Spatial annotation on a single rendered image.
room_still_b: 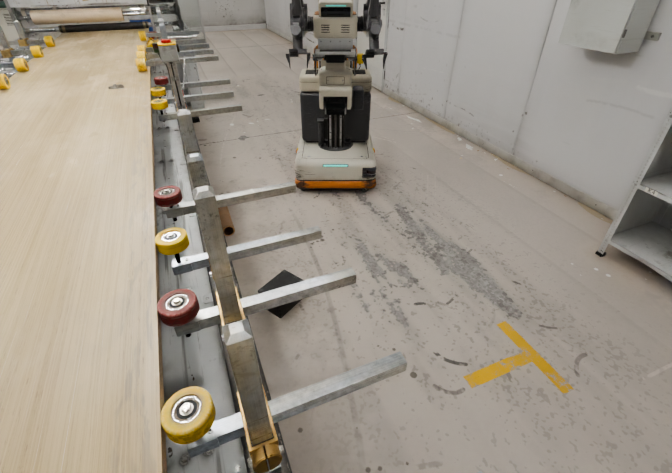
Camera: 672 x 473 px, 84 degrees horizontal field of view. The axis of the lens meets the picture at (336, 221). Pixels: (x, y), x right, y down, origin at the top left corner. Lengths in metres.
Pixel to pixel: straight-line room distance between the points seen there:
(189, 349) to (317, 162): 1.94
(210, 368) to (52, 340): 0.37
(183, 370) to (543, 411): 1.40
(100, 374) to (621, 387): 1.94
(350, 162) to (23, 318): 2.25
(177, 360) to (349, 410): 0.81
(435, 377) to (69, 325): 1.40
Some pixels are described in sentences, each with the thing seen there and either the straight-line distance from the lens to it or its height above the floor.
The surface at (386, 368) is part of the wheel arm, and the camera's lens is 0.82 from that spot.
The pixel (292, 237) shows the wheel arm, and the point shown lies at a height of 0.82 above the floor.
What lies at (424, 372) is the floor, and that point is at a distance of 1.83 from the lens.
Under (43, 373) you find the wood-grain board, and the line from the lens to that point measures 0.88.
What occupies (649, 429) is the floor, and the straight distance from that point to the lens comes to 2.07.
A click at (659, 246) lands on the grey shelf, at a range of 2.88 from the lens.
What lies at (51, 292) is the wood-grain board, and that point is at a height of 0.90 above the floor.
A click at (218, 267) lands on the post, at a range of 0.76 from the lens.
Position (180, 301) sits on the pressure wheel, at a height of 0.91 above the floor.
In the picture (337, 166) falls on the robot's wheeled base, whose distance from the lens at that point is 2.81.
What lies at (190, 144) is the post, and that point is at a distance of 1.16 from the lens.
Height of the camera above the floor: 1.50
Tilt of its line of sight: 35 degrees down
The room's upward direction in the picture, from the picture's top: straight up
